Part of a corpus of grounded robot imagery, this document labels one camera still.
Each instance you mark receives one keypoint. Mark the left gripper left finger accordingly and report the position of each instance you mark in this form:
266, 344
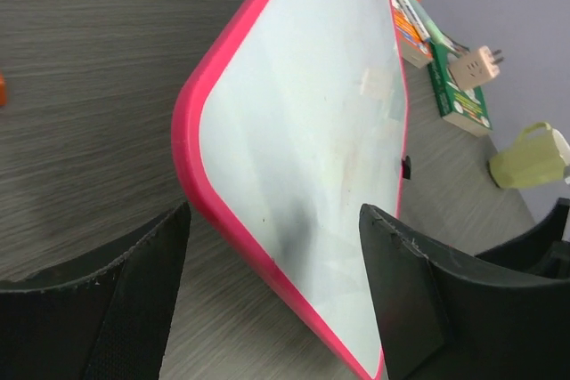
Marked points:
106, 314

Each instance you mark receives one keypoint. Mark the orange flat box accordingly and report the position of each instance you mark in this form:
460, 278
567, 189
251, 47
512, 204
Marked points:
3, 93

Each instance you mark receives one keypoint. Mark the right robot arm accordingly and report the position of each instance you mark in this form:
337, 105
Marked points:
540, 251

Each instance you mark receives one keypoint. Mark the orange book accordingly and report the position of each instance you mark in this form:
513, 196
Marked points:
411, 47

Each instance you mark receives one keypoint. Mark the yellow green paper cup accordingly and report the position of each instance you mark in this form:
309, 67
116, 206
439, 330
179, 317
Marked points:
539, 155

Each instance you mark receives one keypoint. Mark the whiteboard marker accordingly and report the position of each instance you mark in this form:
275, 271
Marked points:
414, 19

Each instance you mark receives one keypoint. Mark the wooden cube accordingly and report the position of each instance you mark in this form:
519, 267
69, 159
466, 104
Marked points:
476, 68

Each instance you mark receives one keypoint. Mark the pink framed whiteboard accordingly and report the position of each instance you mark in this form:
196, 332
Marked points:
296, 117

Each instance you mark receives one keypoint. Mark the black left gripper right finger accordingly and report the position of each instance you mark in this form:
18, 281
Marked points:
444, 314

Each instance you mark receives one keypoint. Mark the green book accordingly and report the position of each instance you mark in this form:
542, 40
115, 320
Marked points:
465, 110

